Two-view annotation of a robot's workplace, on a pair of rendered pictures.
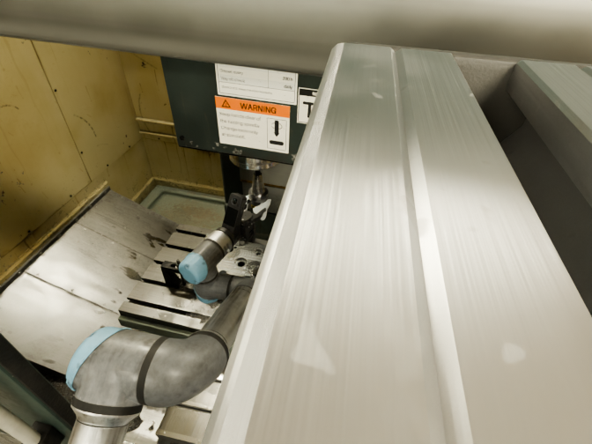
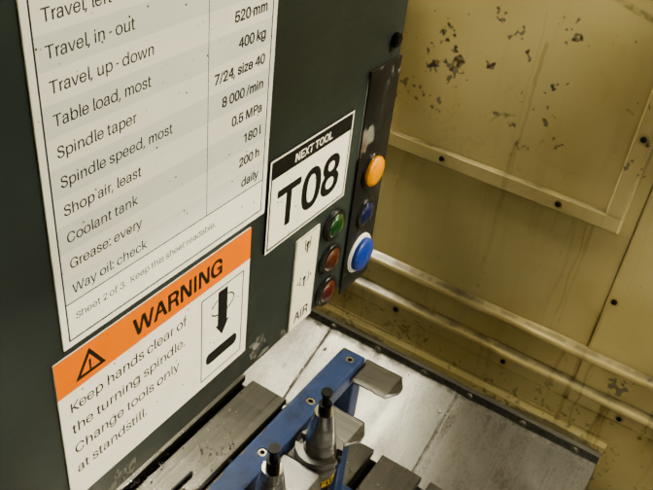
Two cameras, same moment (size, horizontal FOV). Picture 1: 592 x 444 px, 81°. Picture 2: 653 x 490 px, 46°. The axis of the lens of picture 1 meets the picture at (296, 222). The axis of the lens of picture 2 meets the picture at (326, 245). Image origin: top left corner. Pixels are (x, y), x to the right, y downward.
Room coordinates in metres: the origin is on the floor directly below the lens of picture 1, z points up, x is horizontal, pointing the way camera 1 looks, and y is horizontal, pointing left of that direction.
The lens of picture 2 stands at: (0.48, 0.38, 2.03)
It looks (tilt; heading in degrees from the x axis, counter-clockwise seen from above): 36 degrees down; 288
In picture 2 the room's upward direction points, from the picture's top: 7 degrees clockwise
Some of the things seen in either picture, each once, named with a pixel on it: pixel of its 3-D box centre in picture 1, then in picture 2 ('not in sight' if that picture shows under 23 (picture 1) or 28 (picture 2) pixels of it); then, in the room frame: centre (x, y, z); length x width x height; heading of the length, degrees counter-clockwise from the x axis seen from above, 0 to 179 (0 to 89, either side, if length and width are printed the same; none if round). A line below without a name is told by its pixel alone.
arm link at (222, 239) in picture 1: (219, 243); not in sight; (0.69, 0.22, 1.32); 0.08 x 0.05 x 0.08; 64
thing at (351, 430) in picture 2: not in sight; (340, 426); (0.66, -0.32, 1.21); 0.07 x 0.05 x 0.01; 169
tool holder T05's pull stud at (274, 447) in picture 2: not in sight; (273, 458); (0.69, -0.16, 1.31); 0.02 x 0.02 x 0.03
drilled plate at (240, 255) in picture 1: (229, 263); not in sight; (0.92, 0.26, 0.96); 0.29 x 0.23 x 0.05; 79
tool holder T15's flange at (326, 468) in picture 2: not in sight; (318, 452); (0.67, -0.26, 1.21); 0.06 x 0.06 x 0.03
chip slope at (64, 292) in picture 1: (123, 275); not in sight; (1.00, 0.78, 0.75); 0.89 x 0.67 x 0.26; 169
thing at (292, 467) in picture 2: not in sight; (294, 479); (0.68, -0.21, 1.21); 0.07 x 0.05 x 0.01; 169
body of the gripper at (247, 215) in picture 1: (235, 228); not in sight; (0.77, 0.18, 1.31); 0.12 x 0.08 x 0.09; 154
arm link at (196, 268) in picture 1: (201, 262); not in sight; (0.62, 0.25, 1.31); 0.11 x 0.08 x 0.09; 154
